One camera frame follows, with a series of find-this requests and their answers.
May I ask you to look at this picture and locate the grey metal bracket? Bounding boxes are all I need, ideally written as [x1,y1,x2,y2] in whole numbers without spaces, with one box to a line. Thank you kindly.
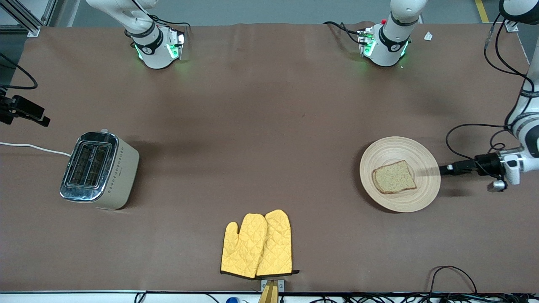
[260,279,286,292]

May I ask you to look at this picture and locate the long black arm cable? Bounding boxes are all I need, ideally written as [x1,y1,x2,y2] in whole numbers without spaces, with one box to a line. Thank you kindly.
[446,12,533,169]

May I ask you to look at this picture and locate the yellow quilted oven mitt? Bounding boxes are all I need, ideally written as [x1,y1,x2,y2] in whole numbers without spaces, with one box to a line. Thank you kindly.
[220,214,268,279]
[255,209,300,277]

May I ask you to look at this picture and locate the bundle of black cables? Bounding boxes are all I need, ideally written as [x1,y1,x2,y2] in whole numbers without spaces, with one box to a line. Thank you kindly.
[291,292,539,303]

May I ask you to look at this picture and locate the white toaster power cord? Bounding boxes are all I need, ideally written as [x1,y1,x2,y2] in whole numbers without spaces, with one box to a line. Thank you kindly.
[0,142,71,157]

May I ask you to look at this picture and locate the black base cable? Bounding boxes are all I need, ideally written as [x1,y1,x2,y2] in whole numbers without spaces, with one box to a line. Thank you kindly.
[323,21,363,46]
[132,0,191,31]

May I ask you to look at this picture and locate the black looped floor cable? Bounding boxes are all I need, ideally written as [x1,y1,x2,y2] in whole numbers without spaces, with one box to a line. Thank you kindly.
[427,266,479,295]

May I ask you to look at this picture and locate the round wooden plate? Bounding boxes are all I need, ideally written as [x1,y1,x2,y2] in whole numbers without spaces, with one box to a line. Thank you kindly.
[360,136,441,213]

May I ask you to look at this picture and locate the chrome and cream toaster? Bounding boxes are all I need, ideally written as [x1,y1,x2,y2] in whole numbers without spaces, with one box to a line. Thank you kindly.
[59,128,140,210]

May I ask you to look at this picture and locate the brown table cover sheet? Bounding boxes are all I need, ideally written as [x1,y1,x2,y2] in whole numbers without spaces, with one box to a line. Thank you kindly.
[0,22,539,294]

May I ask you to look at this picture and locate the short looped black cable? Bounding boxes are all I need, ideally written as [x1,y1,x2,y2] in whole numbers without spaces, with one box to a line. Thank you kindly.
[488,128,508,154]

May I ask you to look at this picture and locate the toast slice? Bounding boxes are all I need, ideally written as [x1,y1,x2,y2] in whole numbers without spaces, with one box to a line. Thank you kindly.
[372,160,418,195]

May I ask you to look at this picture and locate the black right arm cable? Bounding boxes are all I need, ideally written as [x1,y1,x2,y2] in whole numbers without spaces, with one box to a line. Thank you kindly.
[0,51,38,90]

